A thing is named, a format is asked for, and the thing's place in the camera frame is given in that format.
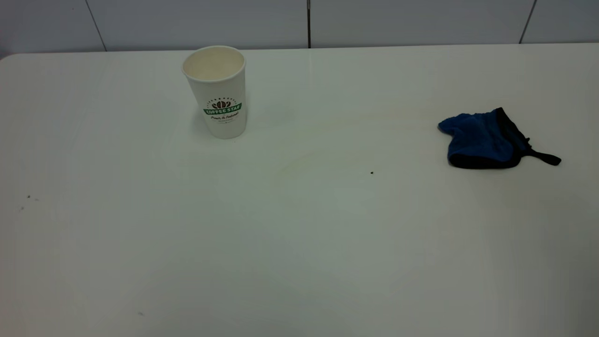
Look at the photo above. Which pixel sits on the blue cloth with black trim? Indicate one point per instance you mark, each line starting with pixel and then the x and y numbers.
pixel 477 138

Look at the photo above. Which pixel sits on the white paper coffee cup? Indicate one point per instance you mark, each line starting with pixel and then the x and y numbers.
pixel 220 93

